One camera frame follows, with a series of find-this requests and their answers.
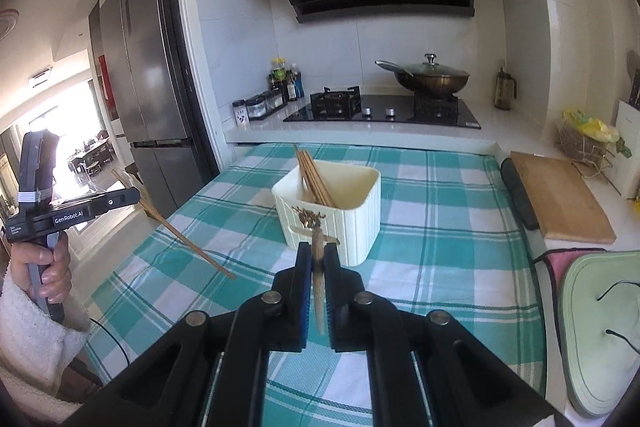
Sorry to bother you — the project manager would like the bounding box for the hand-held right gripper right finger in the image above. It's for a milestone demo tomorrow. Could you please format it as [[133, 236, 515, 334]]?
[[322, 243, 556, 427]]

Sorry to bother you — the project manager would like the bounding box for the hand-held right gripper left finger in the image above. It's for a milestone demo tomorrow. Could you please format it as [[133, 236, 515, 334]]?
[[60, 243, 314, 427]]

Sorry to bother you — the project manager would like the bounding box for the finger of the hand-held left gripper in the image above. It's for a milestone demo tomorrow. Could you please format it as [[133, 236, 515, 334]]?
[[94, 187, 143, 219]]

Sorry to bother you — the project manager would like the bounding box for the white ribbed utensil holder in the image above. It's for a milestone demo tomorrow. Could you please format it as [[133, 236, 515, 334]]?
[[271, 159, 382, 268]]

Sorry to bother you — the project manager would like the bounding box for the bunch of wooden chopsticks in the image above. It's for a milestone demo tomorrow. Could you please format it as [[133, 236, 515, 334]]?
[[292, 143, 337, 208]]

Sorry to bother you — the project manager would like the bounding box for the person's left forearm white sleeve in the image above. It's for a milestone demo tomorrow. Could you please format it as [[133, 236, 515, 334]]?
[[0, 277, 93, 423]]

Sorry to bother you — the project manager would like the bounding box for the person's left hand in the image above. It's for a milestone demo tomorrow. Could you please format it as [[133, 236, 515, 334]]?
[[7, 232, 73, 306]]

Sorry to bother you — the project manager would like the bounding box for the dark dining furniture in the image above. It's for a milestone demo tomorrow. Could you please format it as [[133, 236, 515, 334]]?
[[67, 137, 114, 178]]

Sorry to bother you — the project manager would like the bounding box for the ceiling air vent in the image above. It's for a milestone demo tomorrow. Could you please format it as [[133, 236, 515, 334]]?
[[28, 67, 55, 89]]

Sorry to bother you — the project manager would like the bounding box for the teal plaid tablecloth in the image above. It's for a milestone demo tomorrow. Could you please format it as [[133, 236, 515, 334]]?
[[82, 142, 548, 427]]

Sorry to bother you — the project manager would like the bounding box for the stainless steel refrigerator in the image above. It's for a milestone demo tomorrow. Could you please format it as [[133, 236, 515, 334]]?
[[89, 0, 201, 208]]

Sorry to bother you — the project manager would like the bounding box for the clear seasoning box set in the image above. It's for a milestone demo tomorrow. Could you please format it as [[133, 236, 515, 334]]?
[[246, 89, 287, 120]]

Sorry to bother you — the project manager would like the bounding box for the dark sauce bottle yellow cap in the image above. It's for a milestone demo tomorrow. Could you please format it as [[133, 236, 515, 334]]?
[[270, 58, 289, 102]]

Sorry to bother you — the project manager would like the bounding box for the black burner grate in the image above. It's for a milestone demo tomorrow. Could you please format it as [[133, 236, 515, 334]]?
[[310, 87, 362, 118], [414, 93, 460, 124]]

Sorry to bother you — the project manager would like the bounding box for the black gas stove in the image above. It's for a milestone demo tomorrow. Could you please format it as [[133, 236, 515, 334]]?
[[282, 94, 482, 130]]

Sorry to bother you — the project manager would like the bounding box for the blue label sauce bottle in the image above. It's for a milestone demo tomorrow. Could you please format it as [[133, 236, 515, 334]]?
[[287, 63, 305, 102]]

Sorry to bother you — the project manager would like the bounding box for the black rolled mat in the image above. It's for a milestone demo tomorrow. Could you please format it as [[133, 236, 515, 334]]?
[[500, 158, 541, 232]]

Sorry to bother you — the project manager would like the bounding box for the pink mat black edge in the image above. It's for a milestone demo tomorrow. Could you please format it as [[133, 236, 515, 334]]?
[[532, 248, 609, 309]]

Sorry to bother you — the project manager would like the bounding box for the dark wok pan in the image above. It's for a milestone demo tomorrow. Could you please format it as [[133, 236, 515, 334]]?
[[375, 59, 472, 98]]

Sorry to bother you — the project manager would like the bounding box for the wooden cutting board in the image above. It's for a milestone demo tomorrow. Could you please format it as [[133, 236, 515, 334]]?
[[510, 151, 617, 245]]

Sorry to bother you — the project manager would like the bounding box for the glass wok lid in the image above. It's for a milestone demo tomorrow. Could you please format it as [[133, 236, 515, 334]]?
[[400, 53, 469, 78]]

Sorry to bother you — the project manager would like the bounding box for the pale green mat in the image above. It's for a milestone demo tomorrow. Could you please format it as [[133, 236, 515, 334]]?
[[557, 252, 640, 419]]

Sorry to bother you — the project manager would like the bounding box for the yellow plastic bag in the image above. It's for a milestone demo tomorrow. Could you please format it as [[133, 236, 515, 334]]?
[[562, 108, 622, 144]]

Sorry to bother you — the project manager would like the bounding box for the red wall panel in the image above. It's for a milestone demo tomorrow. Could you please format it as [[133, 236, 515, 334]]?
[[98, 54, 111, 120]]

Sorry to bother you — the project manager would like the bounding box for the black cable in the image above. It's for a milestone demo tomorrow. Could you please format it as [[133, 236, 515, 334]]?
[[89, 319, 130, 368]]

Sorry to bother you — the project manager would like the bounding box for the glass jar with metal frame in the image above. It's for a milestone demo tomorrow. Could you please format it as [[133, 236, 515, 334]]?
[[495, 68, 517, 111]]

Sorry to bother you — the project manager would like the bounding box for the wire basket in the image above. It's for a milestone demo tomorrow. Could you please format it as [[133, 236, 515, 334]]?
[[556, 108, 632, 180]]

